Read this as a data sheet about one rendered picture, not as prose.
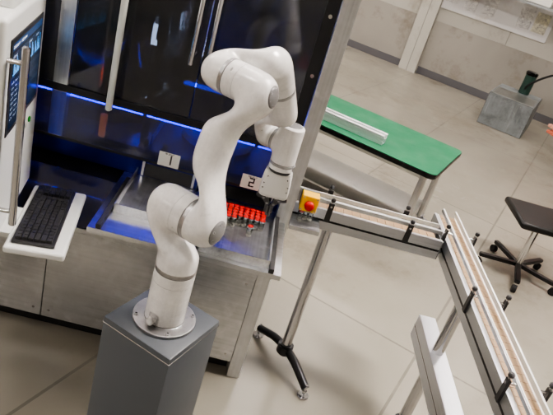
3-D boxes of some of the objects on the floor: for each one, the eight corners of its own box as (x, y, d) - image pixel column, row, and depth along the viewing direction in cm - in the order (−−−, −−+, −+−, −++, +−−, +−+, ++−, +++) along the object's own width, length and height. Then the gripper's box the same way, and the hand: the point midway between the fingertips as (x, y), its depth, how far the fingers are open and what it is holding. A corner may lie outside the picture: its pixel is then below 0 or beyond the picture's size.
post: (227, 366, 297) (372, -98, 203) (239, 369, 297) (388, -92, 204) (225, 375, 291) (374, -98, 197) (238, 379, 292) (391, -92, 198)
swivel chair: (561, 281, 482) (628, 169, 438) (546, 312, 431) (620, 189, 386) (485, 242, 508) (541, 132, 463) (463, 268, 456) (523, 147, 411)
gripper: (258, 165, 199) (244, 212, 207) (302, 177, 200) (286, 224, 208) (260, 156, 206) (247, 203, 214) (302, 168, 207) (287, 214, 215)
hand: (267, 208), depth 210 cm, fingers closed
